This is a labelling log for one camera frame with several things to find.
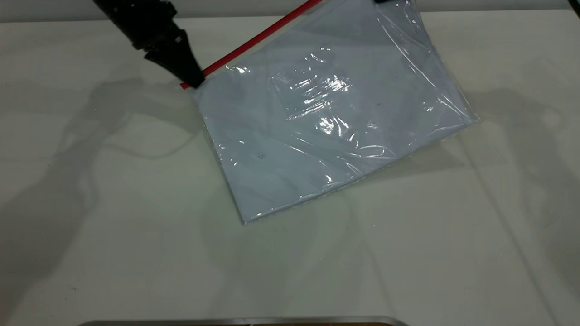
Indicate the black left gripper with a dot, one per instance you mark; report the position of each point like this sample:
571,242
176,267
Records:
145,22

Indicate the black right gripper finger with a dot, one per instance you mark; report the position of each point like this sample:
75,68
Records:
386,1

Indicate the clear plastic zip bag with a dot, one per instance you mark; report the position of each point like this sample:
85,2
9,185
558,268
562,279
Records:
317,136

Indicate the silver metal bar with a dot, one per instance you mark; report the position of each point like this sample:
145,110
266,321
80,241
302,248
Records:
244,321

